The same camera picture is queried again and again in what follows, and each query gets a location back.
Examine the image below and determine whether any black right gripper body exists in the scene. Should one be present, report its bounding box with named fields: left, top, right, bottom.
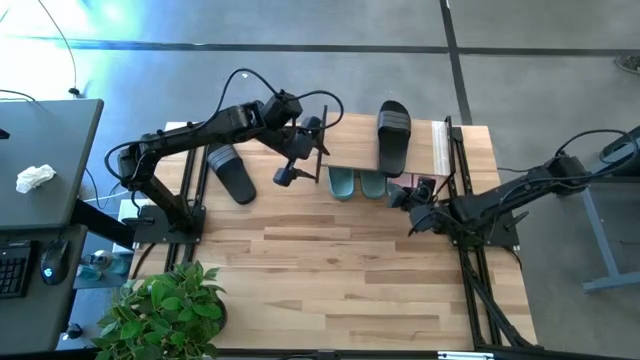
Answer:
left=387, top=177, right=451, bottom=236

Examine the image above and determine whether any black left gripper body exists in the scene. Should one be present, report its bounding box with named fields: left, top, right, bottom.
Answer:
left=272, top=115, right=324, bottom=188

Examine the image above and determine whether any wooden shelf black metal frame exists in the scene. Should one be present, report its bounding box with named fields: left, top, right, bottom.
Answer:
left=313, top=103, right=458, bottom=197

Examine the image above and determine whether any green rubber slide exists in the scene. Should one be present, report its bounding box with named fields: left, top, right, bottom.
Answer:
left=359, top=169, right=388, bottom=201
left=327, top=167, right=357, bottom=203

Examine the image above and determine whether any black rubber slide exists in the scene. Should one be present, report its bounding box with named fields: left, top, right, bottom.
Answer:
left=376, top=99, right=413, bottom=179
left=205, top=141, right=258, bottom=206

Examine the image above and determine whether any white box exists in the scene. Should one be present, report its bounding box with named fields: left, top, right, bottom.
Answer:
left=117, top=198, right=147, bottom=224

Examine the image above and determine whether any grey metal table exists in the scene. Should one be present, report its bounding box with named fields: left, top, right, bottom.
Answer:
left=551, top=123, right=640, bottom=294

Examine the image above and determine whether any black desk foot bar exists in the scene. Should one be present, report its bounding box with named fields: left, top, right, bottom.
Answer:
left=73, top=198, right=137, bottom=250

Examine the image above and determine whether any green potted plant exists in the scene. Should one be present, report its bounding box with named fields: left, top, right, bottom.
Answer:
left=91, top=260, right=229, bottom=360

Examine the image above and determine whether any teal water bottle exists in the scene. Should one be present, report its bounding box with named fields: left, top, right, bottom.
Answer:
left=76, top=248, right=132, bottom=282

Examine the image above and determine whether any dark round floor object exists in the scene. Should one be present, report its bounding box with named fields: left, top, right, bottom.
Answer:
left=613, top=53, right=640, bottom=77

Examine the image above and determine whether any crumpled white tissue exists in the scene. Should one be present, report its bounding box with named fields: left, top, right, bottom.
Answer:
left=15, top=163, right=58, bottom=195

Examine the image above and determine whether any black computer mouse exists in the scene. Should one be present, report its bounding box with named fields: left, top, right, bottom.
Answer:
left=39, top=238, right=71, bottom=287

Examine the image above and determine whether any black keyboard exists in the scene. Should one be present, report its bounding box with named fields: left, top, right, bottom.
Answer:
left=0, top=240, right=32, bottom=300

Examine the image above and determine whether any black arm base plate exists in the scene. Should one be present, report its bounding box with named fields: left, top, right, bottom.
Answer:
left=132, top=203, right=207, bottom=246
left=448, top=207, right=521, bottom=249

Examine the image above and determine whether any left arm's black cable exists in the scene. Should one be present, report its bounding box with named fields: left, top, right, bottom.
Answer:
left=199, top=67, right=346, bottom=135

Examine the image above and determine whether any arm's black cable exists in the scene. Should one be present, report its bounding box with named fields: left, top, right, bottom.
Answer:
left=553, top=128, right=640, bottom=174
left=199, top=67, right=346, bottom=135

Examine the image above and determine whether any black aluminium table frame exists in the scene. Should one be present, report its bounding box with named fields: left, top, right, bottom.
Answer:
left=130, top=122, right=640, bottom=360

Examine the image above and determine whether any silver metal bracket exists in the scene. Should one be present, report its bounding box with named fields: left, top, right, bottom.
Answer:
left=437, top=351, right=495, bottom=360

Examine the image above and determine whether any right arm's black cable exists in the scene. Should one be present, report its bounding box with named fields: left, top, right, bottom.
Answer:
left=553, top=128, right=640, bottom=174

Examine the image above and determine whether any white cable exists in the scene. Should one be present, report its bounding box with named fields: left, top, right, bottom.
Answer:
left=83, top=188, right=125, bottom=204

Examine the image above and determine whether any thin black floor cable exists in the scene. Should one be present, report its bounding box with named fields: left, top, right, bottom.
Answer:
left=36, top=0, right=82, bottom=98

